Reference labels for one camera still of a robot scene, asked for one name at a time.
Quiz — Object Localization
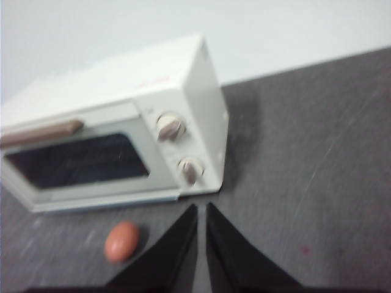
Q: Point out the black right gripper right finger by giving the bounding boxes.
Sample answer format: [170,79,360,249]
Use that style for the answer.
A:
[206,202,391,293]

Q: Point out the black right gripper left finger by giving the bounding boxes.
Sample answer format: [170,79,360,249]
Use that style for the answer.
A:
[24,203,199,293]

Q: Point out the brown egg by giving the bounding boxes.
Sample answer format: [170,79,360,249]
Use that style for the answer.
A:
[103,221,141,262]

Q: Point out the oven door with brown handle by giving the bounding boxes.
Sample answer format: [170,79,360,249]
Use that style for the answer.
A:
[0,102,181,214]

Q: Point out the small cream timer knob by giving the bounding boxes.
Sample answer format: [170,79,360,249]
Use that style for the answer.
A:
[177,157,206,186]

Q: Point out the large cream temperature knob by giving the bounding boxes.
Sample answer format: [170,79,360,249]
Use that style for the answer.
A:
[155,112,188,142]

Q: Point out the cream Toshiba toaster oven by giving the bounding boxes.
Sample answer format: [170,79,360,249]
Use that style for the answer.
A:
[0,34,229,214]

